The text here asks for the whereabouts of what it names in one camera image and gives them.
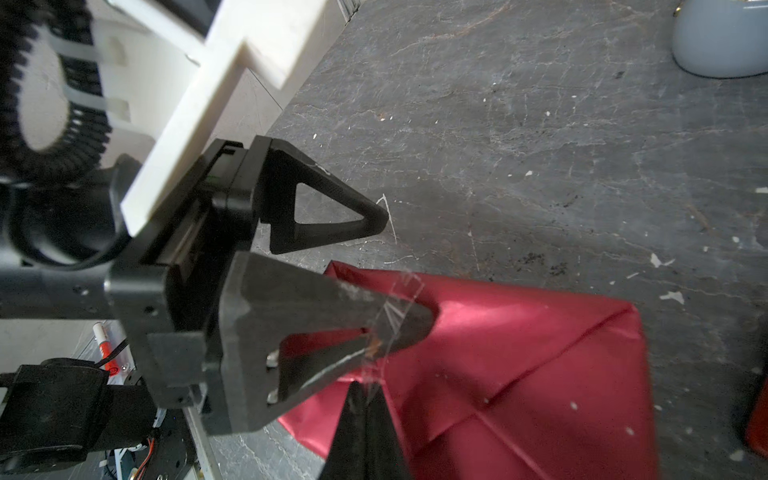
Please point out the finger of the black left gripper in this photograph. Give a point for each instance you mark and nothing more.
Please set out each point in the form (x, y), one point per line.
(304, 204)
(286, 333)

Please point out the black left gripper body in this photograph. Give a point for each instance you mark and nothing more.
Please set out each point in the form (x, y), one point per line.
(165, 286)

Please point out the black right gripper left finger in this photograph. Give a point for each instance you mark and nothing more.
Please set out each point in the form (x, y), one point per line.
(347, 455)

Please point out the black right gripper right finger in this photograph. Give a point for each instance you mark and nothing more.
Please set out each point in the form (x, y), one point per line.
(384, 458)

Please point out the clear tape strip pulled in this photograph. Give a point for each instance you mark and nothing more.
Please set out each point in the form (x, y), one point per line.
(400, 323)

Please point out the dark red wrapping paper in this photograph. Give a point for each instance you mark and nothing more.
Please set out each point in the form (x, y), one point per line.
(523, 383)

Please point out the red tape dispenser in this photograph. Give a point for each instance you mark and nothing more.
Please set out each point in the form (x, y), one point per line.
(755, 434)

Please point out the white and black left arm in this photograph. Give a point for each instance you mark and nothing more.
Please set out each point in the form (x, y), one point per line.
(117, 204)

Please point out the red and white marker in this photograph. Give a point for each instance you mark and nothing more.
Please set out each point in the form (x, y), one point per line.
(105, 349)

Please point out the small round white clock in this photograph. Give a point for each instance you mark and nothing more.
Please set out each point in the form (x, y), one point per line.
(720, 39)

